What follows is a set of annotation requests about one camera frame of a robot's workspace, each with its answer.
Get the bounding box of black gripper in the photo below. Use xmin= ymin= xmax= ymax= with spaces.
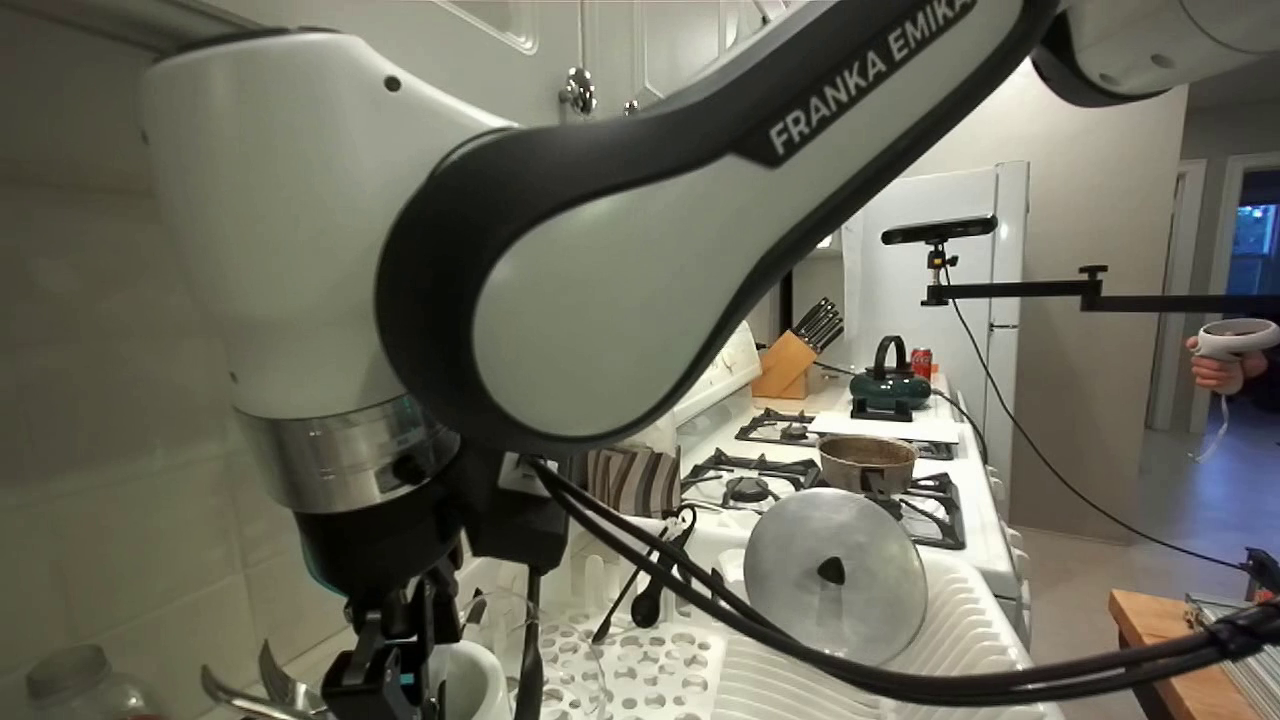
xmin=290 ymin=472 xmax=472 ymax=720

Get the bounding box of metal spoon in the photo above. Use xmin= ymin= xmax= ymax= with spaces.
xmin=454 ymin=587 xmax=490 ymax=650

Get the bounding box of person's hand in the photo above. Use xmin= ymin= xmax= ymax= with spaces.
xmin=1184 ymin=331 xmax=1261 ymax=401

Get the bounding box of black ladle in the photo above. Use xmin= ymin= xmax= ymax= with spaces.
xmin=587 ymin=503 xmax=704 ymax=651

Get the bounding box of glass pot lid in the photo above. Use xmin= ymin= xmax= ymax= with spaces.
xmin=739 ymin=485 xmax=932 ymax=673

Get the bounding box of white gas stove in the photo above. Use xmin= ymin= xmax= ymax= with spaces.
xmin=579 ymin=335 xmax=1033 ymax=633

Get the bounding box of wooden knife block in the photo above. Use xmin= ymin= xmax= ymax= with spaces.
xmin=750 ymin=291 xmax=852 ymax=403

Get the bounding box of brown cooking pot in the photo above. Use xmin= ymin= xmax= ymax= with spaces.
xmin=814 ymin=434 xmax=918 ymax=501

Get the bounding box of dark green kettle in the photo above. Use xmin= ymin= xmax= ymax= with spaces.
xmin=846 ymin=331 xmax=940 ymax=424

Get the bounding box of black red clamp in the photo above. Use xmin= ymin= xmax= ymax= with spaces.
xmin=1241 ymin=542 xmax=1280 ymax=601

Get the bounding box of white handheld controller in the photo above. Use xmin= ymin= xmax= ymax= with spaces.
xmin=1190 ymin=315 xmax=1280 ymax=365

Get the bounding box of black long-handled utensil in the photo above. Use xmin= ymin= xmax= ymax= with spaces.
xmin=513 ymin=566 xmax=551 ymax=720

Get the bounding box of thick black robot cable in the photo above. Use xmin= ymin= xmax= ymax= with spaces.
xmin=531 ymin=456 xmax=1280 ymax=689
xmin=536 ymin=472 xmax=1280 ymax=712

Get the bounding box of black stereo camera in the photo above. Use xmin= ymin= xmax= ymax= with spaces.
xmin=876 ymin=214 xmax=1003 ymax=247

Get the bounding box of white wall cabinet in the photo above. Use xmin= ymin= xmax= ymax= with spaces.
xmin=0 ymin=0 xmax=805 ymax=133

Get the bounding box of camera tripod arm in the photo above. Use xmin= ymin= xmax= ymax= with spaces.
xmin=940 ymin=259 xmax=1261 ymax=575

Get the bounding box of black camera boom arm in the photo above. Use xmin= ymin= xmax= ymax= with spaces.
xmin=918 ymin=259 xmax=1280 ymax=321

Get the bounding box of aluminium base frame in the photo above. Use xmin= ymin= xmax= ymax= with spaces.
xmin=1184 ymin=593 xmax=1280 ymax=720

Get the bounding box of white hallway door frame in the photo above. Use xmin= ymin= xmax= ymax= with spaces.
xmin=1146 ymin=152 xmax=1280 ymax=442

